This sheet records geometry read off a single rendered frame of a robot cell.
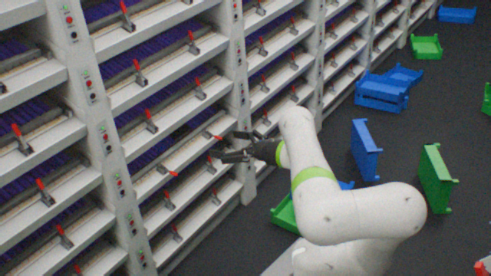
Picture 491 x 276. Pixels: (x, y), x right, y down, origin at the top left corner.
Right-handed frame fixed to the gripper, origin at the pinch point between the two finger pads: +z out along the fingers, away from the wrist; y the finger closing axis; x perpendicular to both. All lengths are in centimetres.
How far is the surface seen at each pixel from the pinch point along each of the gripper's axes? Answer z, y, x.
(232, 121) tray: 21.2, 27.7, -8.4
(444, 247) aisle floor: -57, 56, -79
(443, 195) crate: -51, 75, -66
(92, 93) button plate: 11, -35, 37
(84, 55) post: 8, -34, 48
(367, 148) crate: -13, 81, -50
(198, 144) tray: 22.5, 6.3, -7.5
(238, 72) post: 16.1, 34.3, 12.3
